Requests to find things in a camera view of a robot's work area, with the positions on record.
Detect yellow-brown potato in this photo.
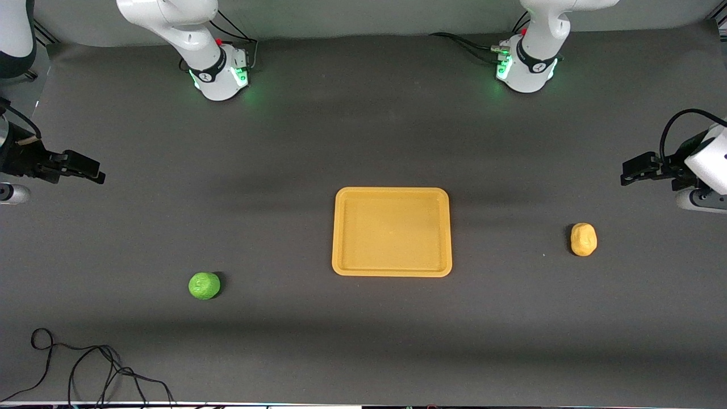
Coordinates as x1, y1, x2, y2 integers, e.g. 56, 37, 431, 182
570, 223, 598, 257

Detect green apple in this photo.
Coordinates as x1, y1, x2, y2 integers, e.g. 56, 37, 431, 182
189, 272, 221, 300

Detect yellow plastic tray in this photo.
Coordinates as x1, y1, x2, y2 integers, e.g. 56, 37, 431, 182
332, 187, 453, 278

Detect dark grey table mat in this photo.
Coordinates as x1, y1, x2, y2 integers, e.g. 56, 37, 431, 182
0, 22, 727, 407

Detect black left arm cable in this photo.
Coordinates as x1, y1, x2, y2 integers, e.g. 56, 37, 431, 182
659, 108, 727, 165

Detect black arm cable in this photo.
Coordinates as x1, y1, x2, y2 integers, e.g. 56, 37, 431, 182
0, 97, 43, 140
659, 108, 727, 165

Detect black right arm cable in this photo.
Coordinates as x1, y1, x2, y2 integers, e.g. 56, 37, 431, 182
0, 97, 43, 140

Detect black aluminium frame rail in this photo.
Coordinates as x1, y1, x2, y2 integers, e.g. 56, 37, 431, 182
33, 19, 60, 47

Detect black loose cable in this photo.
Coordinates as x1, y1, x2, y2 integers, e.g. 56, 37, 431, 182
0, 328, 174, 407

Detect black right base cables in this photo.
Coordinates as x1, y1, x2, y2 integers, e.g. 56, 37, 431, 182
181, 9, 260, 72

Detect black base cables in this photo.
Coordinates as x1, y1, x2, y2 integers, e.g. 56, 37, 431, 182
181, 9, 260, 72
429, 32, 512, 64

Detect black left base cables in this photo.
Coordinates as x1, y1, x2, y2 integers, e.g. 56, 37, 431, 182
429, 32, 512, 64

